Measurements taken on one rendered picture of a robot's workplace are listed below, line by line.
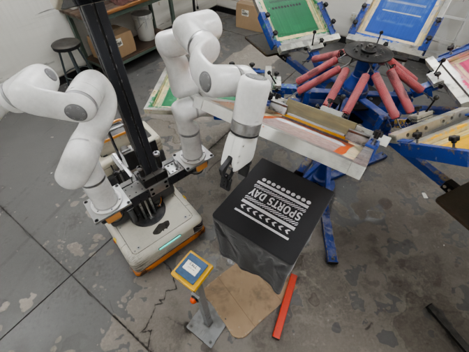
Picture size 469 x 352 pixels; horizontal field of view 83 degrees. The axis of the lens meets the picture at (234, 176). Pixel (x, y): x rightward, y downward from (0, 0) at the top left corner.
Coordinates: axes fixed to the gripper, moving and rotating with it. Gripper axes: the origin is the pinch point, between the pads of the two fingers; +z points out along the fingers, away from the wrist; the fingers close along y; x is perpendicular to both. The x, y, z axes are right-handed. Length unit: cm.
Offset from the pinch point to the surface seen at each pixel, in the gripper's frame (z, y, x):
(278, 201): 41, -52, 1
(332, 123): 1, -74, 8
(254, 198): 42, -47, -10
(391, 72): -18, -143, 18
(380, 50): -27, -151, 6
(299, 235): 44, -41, 18
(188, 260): 53, -3, -15
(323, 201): 37, -65, 20
